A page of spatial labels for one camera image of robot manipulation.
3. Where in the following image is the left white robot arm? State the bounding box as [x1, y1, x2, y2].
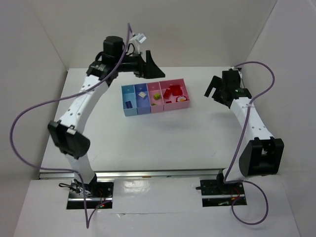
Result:
[48, 34, 165, 194]

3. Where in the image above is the white lego brick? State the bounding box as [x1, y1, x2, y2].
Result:
[138, 92, 147, 98]

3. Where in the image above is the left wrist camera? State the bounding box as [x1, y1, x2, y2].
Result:
[129, 33, 147, 46]

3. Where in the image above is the dark blue bin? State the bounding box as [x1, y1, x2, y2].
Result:
[134, 83, 151, 115]

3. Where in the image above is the aluminium front rail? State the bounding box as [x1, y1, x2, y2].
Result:
[39, 169, 220, 180]

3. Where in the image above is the large pink bin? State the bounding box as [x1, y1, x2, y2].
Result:
[159, 79, 190, 111]

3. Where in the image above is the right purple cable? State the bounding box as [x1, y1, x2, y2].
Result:
[223, 61, 276, 225]

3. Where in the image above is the purple cable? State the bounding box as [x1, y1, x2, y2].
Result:
[223, 61, 276, 225]
[9, 23, 133, 229]

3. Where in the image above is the blue lego brick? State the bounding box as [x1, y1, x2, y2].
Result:
[125, 101, 133, 109]

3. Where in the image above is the yellow green lego block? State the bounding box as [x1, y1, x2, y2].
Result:
[154, 93, 160, 100]

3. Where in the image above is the small pink bin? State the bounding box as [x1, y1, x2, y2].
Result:
[147, 82, 164, 113]

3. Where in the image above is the light blue bin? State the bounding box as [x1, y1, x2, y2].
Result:
[121, 85, 138, 117]

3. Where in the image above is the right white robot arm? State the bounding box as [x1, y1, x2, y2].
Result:
[204, 69, 284, 194]

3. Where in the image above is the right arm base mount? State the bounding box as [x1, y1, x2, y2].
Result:
[196, 180, 247, 207]

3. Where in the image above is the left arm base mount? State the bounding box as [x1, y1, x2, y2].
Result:
[59, 181, 114, 210]

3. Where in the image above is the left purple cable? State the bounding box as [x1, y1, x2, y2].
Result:
[9, 23, 133, 229]

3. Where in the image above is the red white lego piece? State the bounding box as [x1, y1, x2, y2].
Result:
[176, 96, 188, 102]

